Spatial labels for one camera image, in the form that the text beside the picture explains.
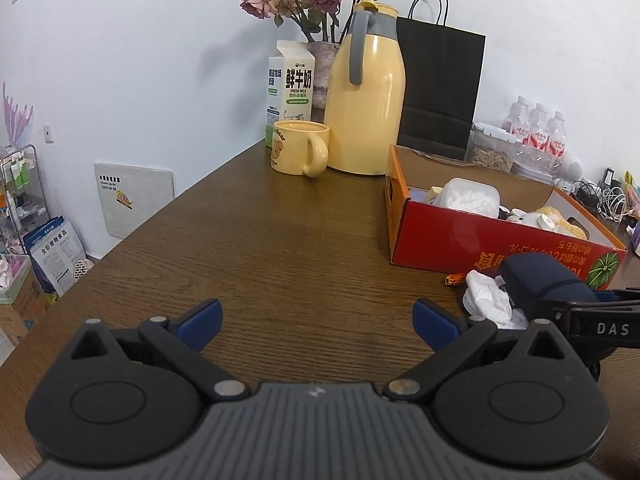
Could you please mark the white wall panel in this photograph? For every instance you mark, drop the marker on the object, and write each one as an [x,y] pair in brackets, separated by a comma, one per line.
[135,200]

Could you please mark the yellow green plastic item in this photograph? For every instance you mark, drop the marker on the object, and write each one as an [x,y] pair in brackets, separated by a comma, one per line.
[631,192]

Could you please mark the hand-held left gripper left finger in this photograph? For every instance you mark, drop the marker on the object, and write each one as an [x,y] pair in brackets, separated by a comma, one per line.
[202,322]

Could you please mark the crumpled white tissue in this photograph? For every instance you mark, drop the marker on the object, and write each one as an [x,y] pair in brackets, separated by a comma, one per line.
[485,300]

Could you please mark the white milk carton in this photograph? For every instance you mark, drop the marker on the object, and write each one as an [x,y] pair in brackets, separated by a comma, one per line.
[292,90]

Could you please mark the glass flower vase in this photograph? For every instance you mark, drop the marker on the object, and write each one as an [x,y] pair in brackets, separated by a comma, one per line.
[322,70]

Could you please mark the purple coral decoration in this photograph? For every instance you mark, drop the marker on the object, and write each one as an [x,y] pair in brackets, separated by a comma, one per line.
[15,120]

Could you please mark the black paper bag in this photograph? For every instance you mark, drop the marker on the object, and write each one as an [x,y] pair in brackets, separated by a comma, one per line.
[440,75]

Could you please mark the clear water bottle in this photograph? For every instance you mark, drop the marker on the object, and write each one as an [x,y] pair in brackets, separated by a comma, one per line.
[515,122]
[556,137]
[536,130]

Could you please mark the purple tissue pack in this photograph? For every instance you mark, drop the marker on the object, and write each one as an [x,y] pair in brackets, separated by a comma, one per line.
[636,240]

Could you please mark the blue pet food bag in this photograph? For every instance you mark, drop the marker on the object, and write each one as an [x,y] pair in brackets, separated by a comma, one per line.
[52,257]

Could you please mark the yellow thermos jug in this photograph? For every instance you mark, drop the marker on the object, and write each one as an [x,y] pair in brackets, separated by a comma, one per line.
[367,105]

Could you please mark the clear seed container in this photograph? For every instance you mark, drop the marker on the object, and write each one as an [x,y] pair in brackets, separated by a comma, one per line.
[490,152]

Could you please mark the yellow ceramic mug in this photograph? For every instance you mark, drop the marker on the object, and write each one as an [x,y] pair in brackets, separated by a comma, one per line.
[292,147]

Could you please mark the red cardboard box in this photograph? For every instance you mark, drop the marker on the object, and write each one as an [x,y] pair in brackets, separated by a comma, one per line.
[450,242]

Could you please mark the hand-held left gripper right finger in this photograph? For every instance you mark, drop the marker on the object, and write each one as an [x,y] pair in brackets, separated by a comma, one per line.
[435,325]

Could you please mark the orange candy wrapper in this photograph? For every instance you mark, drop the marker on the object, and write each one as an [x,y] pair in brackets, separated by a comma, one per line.
[456,279]

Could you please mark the white robot speaker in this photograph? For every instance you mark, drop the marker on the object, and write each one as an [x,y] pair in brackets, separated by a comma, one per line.
[572,170]

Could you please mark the translucent cotton ball box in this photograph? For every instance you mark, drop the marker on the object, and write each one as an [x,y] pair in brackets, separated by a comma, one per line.
[470,197]

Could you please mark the white wall switch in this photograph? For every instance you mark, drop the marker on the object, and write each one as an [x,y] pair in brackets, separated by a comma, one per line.
[48,133]

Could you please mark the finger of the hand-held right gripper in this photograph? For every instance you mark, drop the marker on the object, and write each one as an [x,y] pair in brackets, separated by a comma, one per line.
[555,311]
[612,296]

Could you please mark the white round cap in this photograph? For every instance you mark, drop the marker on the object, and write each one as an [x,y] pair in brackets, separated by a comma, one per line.
[546,221]

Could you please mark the metal storage rack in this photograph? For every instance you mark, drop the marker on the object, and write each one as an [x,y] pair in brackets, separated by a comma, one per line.
[20,195]

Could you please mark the white plush doll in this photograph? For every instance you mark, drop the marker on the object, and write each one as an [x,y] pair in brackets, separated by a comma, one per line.
[565,225]

